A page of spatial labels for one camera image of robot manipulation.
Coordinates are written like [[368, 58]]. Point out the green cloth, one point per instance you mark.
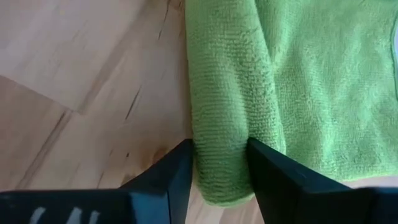
[[311, 93]]

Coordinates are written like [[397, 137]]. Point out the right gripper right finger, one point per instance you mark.
[[280, 186]]

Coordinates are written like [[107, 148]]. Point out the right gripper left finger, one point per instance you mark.
[[174, 186]]

